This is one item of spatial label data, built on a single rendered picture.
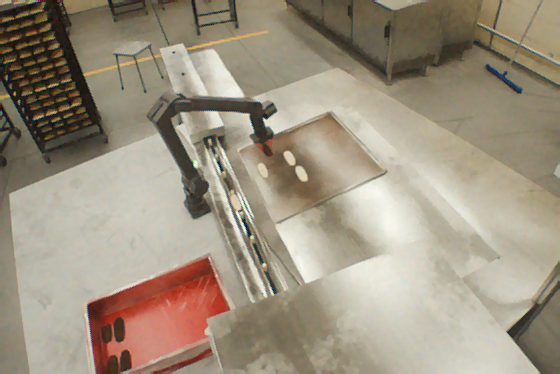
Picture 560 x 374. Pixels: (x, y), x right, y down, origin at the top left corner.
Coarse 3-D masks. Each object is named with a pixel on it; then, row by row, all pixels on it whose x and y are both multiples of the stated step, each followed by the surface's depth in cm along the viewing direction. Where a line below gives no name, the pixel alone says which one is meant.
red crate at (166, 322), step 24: (192, 288) 137; (216, 288) 137; (120, 312) 131; (144, 312) 131; (168, 312) 131; (192, 312) 130; (216, 312) 130; (144, 336) 124; (168, 336) 124; (192, 336) 124; (144, 360) 118; (192, 360) 116
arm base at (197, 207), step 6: (186, 198) 162; (198, 198) 161; (204, 198) 165; (186, 204) 164; (192, 204) 162; (198, 204) 163; (204, 204) 165; (192, 210) 164; (198, 210) 164; (204, 210) 165; (210, 210) 165; (192, 216) 163; (198, 216) 163
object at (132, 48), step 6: (132, 42) 423; (138, 42) 421; (144, 42) 419; (150, 42) 417; (120, 48) 413; (126, 48) 412; (132, 48) 410; (138, 48) 408; (144, 48) 408; (150, 48) 420; (114, 54) 405; (120, 54) 402; (126, 54) 399; (132, 54) 397; (138, 54) 401; (120, 72) 423; (138, 72) 411; (120, 78) 427; (162, 78) 447; (144, 90) 423
